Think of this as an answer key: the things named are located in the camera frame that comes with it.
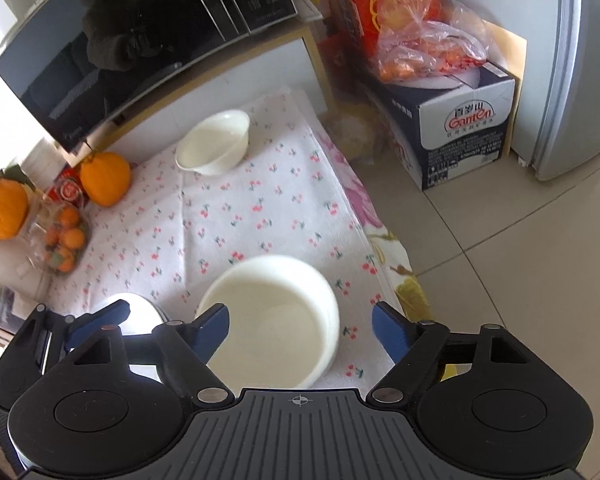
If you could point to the orange on top of jar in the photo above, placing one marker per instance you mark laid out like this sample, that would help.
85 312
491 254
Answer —
14 207

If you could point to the black microwave oven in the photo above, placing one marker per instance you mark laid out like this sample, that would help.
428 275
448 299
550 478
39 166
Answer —
77 64

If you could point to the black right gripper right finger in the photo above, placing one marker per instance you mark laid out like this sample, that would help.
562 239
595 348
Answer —
483 402

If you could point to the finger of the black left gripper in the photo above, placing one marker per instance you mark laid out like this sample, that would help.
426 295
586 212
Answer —
43 340

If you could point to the white bowl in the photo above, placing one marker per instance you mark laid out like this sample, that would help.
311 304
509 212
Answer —
216 145

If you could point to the cherry pattern tablecloth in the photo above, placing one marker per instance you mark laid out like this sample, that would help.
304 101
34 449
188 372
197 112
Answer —
175 232

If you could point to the white refrigerator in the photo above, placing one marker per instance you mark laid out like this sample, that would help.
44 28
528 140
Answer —
557 127

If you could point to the floral pink cloth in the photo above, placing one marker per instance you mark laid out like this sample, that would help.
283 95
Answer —
385 249

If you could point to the plastic bag of oranges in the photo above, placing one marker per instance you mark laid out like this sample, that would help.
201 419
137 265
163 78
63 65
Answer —
428 38

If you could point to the cream bowl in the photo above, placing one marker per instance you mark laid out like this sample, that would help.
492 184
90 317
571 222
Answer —
284 324

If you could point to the blue white Ganten carton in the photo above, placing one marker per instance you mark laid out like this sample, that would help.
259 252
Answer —
443 127

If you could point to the glass jar with oranges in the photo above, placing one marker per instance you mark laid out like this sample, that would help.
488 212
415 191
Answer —
56 235

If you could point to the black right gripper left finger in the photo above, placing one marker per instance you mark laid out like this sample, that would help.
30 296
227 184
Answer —
118 402

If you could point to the large orange fruit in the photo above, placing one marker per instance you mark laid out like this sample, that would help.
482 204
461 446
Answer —
106 177

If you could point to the white oval plate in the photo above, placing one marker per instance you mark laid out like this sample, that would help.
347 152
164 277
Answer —
144 315

